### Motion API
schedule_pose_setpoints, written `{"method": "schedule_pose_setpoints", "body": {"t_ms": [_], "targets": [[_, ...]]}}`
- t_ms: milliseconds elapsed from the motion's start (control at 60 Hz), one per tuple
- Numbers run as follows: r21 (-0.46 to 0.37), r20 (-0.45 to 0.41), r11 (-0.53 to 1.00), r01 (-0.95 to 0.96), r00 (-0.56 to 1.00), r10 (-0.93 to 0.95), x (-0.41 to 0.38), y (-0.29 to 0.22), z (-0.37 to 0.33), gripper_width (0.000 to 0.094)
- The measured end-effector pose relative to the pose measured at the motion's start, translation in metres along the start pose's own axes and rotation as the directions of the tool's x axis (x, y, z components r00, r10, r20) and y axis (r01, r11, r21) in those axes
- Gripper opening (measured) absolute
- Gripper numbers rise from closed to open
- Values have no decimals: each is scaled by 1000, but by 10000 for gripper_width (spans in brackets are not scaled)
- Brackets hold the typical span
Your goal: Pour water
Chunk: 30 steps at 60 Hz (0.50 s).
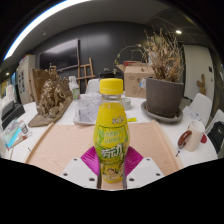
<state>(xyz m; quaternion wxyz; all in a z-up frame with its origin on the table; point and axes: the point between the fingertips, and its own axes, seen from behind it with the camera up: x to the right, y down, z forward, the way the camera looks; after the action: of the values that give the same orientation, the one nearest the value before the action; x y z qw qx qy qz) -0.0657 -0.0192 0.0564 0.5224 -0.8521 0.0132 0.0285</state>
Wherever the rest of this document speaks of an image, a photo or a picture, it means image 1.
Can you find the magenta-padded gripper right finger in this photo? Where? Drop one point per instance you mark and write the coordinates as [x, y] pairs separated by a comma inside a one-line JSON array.
[[148, 171]]

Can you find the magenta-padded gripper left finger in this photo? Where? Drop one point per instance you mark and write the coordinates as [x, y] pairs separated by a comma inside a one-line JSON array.
[[75, 171]]

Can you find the yellow drink bottle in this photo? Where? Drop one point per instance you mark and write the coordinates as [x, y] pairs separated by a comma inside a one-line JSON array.
[[111, 133]]

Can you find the light wooden drawing board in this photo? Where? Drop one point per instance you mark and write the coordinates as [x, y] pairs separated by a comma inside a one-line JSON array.
[[63, 143]]

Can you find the small yellow tag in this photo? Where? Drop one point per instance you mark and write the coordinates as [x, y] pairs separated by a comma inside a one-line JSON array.
[[131, 119]]

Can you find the clear plastic container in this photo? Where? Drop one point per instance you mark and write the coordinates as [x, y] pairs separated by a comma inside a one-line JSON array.
[[85, 110]]

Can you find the flat round red coaster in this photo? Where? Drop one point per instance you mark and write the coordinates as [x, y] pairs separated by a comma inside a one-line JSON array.
[[204, 139]]

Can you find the round metal tin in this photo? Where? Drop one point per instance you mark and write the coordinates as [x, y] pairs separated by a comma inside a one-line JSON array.
[[126, 104]]

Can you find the colourful booklet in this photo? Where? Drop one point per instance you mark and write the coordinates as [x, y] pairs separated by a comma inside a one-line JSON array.
[[13, 133]]

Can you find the grey pot with dried plant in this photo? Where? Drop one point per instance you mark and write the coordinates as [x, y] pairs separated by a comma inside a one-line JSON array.
[[163, 96]]

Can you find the brown carved wooden sculpture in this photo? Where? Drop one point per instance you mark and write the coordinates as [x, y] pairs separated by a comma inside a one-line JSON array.
[[53, 96]]

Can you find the white spray bottle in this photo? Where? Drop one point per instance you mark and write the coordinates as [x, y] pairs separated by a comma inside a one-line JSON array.
[[75, 90]]

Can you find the white chair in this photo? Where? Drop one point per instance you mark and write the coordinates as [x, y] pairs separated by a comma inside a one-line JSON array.
[[201, 106], [216, 116], [92, 86]]

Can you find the black box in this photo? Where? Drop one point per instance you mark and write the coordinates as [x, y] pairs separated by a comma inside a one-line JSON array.
[[11, 115]]

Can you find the cardboard box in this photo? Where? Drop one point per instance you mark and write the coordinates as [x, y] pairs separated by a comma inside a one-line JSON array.
[[133, 83]]

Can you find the wooden figure sculpture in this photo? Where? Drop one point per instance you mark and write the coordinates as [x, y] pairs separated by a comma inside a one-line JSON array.
[[201, 84]]

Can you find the wooden easel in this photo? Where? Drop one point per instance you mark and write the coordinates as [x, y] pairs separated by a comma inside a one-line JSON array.
[[91, 68]]

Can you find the white cabinet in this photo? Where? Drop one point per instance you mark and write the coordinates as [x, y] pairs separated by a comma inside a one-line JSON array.
[[26, 76]]

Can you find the black wall screen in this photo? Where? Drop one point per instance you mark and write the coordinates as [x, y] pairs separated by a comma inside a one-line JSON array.
[[60, 55]]

